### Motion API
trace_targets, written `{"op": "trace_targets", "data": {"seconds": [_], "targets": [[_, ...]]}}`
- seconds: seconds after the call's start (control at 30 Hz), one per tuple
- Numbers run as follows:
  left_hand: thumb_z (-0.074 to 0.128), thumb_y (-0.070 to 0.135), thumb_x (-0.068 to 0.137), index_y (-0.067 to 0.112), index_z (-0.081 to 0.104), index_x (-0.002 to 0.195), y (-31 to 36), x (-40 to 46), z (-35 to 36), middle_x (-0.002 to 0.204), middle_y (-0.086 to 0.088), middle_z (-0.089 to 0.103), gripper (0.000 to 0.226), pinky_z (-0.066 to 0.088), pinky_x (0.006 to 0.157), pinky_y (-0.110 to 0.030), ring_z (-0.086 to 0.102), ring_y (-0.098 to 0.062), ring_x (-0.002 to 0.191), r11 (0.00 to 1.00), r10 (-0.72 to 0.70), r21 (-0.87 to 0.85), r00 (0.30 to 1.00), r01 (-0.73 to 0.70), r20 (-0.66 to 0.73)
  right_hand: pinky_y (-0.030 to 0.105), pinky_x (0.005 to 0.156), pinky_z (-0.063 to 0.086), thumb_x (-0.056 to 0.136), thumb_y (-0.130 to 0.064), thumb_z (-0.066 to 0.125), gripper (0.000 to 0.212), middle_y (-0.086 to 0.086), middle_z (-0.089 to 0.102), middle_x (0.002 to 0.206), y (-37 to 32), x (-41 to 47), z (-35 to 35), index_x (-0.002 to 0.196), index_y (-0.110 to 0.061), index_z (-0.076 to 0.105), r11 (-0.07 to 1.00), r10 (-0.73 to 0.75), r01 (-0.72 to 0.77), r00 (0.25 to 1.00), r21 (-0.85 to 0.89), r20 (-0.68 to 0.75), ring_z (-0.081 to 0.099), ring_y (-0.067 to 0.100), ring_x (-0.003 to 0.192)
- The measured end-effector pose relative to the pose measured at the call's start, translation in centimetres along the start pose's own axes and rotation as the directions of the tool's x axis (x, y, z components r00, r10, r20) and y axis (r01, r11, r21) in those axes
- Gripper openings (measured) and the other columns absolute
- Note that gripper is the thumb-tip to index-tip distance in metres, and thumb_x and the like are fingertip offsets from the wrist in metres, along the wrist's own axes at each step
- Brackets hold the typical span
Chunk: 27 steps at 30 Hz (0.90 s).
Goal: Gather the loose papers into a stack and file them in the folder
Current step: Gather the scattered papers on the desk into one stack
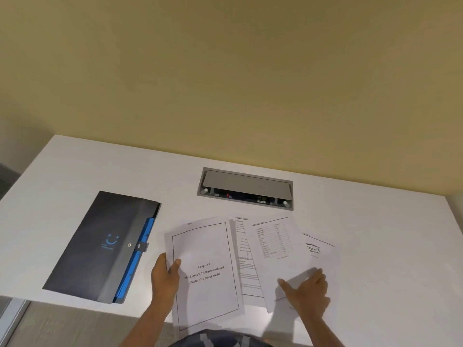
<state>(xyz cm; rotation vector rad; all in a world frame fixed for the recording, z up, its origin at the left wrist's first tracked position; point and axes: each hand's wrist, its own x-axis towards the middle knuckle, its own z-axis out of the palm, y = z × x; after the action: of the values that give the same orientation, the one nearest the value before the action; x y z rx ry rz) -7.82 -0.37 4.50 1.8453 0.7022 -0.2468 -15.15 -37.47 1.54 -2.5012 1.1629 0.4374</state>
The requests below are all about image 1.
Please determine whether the person's left hand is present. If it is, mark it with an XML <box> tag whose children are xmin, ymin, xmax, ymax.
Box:
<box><xmin>151</xmin><ymin>253</ymin><xmax>182</xmax><ymax>315</ymax></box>

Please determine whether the person's right hand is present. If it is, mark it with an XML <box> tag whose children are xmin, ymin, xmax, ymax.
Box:
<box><xmin>277</xmin><ymin>268</ymin><xmax>331</xmax><ymax>323</ymax></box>

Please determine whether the person's right forearm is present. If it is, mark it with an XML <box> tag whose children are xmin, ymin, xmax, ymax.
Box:
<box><xmin>299</xmin><ymin>311</ymin><xmax>346</xmax><ymax>347</ymax></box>

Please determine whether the grey desk cable socket box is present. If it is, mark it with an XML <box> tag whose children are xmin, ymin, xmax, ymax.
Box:
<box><xmin>197</xmin><ymin>167</ymin><xmax>294</xmax><ymax>212</ymax></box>

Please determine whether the person's dark patterned shirt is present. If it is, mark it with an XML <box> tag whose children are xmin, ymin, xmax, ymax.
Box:
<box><xmin>177</xmin><ymin>329</ymin><xmax>272</xmax><ymax>347</ymax></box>

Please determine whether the printed text page paper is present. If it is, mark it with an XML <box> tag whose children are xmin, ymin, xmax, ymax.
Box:
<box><xmin>229</xmin><ymin>214</ymin><xmax>267</xmax><ymax>307</ymax></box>

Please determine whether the paper with printed table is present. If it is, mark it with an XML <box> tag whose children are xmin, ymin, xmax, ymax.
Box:
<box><xmin>250</xmin><ymin>213</ymin><xmax>320</xmax><ymax>314</ymax></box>

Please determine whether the dark grey expanding file folder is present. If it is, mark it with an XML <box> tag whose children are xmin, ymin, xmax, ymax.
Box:
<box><xmin>42</xmin><ymin>191</ymin><xmax>162</xmax><ymax>305</ymax></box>

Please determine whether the person's left forearm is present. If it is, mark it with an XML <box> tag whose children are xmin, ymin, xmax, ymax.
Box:
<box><xmin>119</xmin><ymin>306</ymin><xmax>173</xmax><ymax>347</ymax></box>

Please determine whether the paper with small logo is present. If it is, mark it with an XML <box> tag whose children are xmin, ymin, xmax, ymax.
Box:
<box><xmin>289</xmin><ymin>232</ymin><xmax>343</xmax><ymax>312</ymax></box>

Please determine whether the bordered title page paper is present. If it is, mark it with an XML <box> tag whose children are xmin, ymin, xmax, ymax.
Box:
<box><xmin>164</xmin><ymin>217</ymin><xmax>245</xmax><ymax>333</ymax></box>

